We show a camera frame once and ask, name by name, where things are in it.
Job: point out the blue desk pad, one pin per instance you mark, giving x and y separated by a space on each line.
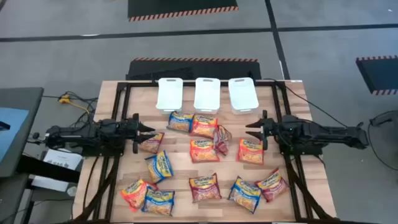
12 140

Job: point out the black hazard-striped floor mat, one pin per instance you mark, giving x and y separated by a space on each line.
192 68
183 6
379 74

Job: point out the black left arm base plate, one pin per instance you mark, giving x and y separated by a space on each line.
105 153

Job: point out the white plastic bin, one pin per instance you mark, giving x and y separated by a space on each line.
207 95
243 95
169 95

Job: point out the black aluminium table frame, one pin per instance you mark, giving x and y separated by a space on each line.
110 199

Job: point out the small black ball knob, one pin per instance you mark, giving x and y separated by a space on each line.
36 135

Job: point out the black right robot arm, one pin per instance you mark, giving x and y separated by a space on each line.
311 133

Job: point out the grey desk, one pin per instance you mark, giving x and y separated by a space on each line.
21 99

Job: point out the small black desk object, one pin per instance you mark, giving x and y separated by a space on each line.
3 126

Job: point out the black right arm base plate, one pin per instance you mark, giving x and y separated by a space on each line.
304 152

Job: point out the blue Maruchan ramen packet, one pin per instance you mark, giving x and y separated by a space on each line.
245 194
159 167
158 202
180 122

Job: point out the yellow power plug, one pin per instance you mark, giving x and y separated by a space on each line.
64 99

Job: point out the small round white cap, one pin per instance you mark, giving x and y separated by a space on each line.
71 191

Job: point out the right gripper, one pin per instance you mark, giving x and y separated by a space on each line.
272 130

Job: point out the orange Maruchan ramen packet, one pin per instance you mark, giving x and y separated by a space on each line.
203 126
204 151
250 152
134 194

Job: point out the red Maruchan ramen packet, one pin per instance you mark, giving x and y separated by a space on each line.
222 140
205 188
155 144
272 185

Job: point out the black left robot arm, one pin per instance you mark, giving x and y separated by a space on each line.
93 133

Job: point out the white printed paper sheets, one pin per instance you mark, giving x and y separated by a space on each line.
62 157

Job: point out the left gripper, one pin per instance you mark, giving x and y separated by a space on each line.
135 124

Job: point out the black desk beam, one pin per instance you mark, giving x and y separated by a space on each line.
46 169

